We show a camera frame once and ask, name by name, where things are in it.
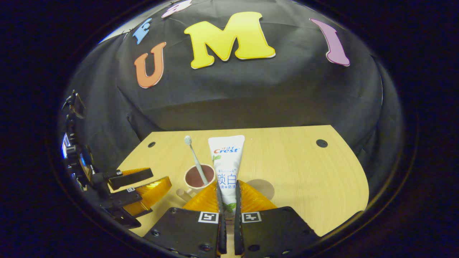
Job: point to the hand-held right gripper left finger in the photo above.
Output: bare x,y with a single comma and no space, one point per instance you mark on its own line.
186,229

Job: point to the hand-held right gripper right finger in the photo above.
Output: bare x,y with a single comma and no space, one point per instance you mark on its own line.
276,229

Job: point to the white toothpaste tube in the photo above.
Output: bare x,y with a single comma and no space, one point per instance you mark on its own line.
226,157

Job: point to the pale green toothbrush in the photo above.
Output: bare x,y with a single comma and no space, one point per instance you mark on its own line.
188,139

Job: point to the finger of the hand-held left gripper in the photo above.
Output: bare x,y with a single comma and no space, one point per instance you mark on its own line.
131,178
122,199

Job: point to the round brown coaster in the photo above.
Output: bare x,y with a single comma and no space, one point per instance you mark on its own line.
265,188

